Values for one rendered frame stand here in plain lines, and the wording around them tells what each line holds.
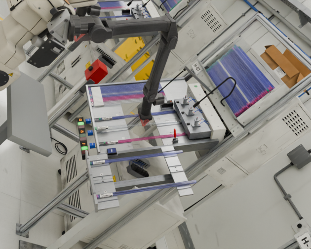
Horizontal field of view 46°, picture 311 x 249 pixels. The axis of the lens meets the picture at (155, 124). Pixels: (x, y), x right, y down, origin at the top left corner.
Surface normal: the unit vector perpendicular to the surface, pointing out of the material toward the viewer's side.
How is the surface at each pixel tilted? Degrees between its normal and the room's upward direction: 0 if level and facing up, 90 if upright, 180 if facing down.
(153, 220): 90
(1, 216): 0
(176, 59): 90
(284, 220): 90
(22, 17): 90
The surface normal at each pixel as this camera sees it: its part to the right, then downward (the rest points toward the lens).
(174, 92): 0.07, -0.77
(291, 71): -0.41, -0.57
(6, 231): 0.73, -0.61
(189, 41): 0.24, 0.64
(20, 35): 0.39, 0.73
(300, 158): -0.64, -0.47
